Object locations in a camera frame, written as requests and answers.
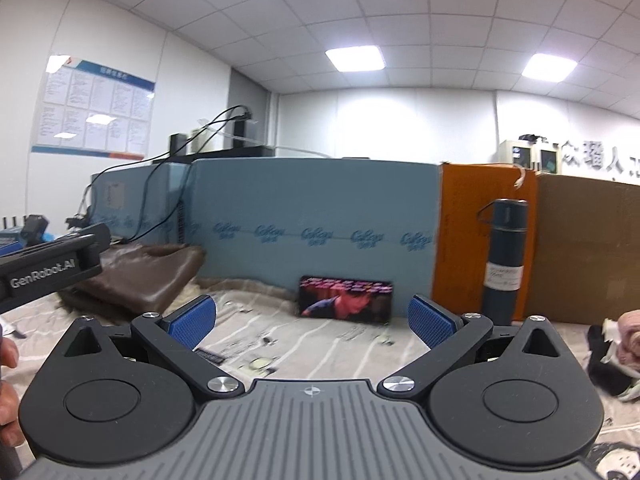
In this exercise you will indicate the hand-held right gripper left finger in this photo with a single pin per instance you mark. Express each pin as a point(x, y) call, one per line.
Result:
point(192, 320)

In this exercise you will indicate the square ceiling light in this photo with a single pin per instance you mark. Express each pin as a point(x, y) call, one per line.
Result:
point(550, 66)
point(356, 58)

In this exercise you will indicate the wall lettering sign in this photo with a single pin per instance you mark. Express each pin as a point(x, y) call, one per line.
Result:
point(595, 162)

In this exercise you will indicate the person's left hand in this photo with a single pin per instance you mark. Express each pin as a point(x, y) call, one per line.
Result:
point(7, 412)

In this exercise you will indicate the dark blue thermos bottle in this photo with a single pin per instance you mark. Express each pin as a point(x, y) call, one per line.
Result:
point(504, 260)

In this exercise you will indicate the blue device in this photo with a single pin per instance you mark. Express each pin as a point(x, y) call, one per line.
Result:
point(10, 245)

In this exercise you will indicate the black and white cloth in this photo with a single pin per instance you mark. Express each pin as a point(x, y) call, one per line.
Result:
point(602, 370)

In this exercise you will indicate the brown folded cloth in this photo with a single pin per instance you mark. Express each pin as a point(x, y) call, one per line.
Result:
point(140, 275)

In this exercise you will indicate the brown cardboard panel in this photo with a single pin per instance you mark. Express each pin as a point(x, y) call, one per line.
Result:
point(585, 250)

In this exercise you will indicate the orange board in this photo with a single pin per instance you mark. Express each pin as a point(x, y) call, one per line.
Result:
point(462, 260)

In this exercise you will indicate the pink knit sweater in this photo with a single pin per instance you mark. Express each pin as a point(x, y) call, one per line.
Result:
point(631, 337)

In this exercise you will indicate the black shelf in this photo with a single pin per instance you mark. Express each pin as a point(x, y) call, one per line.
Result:
point(235, 152)

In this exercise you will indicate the wall notice poster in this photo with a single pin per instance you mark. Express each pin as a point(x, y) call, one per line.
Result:
point(95, 105)

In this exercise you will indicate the black speaker box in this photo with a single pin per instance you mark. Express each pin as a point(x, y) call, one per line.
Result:
point(178, 147)

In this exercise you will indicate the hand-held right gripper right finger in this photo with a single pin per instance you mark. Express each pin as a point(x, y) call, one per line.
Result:
point(431, 320)

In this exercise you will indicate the white cabinet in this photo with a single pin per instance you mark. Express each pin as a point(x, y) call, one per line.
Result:
point(517, 155)

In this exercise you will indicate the large blue foam board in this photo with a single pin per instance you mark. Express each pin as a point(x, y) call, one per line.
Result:
point(310, 200)

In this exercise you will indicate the small blue foam board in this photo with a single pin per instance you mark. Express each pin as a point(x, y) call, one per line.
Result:
point(135, 195)

